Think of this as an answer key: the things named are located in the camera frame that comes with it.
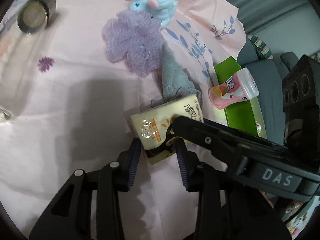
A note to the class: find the blue plush elephant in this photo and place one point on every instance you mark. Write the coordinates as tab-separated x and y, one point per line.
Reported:
163	10

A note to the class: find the black camera box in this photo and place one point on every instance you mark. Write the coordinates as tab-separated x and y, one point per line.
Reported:
301	101

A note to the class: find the pink floral cloth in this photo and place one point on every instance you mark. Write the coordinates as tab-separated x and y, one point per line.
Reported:
77	113

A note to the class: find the striped cushion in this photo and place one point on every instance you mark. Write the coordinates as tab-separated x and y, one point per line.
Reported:
261	48

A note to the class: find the grey and mauve towel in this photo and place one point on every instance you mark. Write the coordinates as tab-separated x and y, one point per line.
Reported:
176	80

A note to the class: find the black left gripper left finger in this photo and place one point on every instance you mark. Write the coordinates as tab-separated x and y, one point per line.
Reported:
68	215

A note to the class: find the black metal tin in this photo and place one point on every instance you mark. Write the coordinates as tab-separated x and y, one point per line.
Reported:
35	15

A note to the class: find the pink yogurt bottle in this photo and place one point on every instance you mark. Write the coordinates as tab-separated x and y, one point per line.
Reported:
238	88

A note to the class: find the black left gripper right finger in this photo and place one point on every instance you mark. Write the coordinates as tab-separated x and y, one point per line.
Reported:
226	208

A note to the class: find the green cardboard box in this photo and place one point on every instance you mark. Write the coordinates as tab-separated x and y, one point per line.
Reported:
246	116

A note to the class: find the teal sofa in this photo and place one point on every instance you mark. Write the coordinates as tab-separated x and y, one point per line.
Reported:
278	33

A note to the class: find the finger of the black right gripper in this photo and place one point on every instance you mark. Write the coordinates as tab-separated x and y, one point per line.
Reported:
229	145

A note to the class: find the cream tissue pack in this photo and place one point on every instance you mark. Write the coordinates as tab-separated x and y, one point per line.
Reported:
153	127

